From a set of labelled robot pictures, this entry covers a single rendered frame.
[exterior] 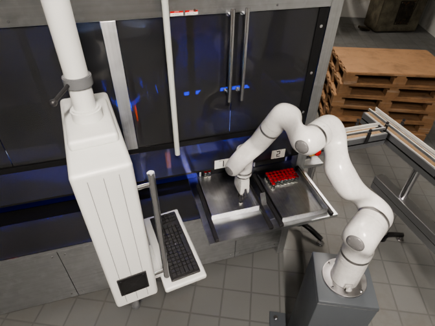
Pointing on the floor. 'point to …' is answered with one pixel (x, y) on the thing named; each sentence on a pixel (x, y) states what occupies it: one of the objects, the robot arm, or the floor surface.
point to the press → (393, 15)
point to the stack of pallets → (381, 86)
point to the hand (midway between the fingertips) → (241, 195)
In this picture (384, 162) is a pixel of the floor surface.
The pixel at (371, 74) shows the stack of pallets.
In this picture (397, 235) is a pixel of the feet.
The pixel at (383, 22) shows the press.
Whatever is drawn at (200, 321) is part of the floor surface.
